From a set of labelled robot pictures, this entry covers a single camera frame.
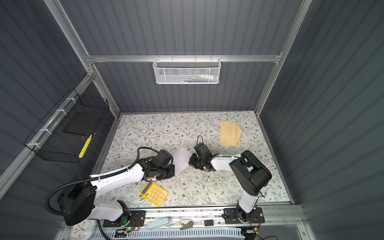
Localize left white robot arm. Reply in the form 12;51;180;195
57;150;175;226

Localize small black square block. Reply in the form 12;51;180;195
204;220;214;227

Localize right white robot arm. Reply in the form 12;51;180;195
189;143;272;221

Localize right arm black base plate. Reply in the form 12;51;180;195
222;207;265;224

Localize white paper letter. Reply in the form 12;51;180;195
173;148;192;176

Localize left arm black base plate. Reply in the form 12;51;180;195
103;211;147;228

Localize manila paper envelope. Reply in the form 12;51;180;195
220;121;242;146

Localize black wire basket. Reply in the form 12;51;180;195
24;91;110;164

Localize white slotted cable duct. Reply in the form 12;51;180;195
104;227;245;240

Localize black corrugated cable hose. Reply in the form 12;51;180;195
44;146;160;240

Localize pens in white basket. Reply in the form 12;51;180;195
178;74;220;84

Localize yellow calculator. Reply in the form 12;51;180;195
140;182;169;207

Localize yellow highlighter pen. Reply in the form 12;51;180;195
79;135;93;159

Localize white analog clock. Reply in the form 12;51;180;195
69;220;97;240

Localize light blue eraser case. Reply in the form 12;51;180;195
147;218;171;230

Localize white wire mesh basket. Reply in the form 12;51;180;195
153;60;222;85

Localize small metal latch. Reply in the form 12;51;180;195
180;219;194;231

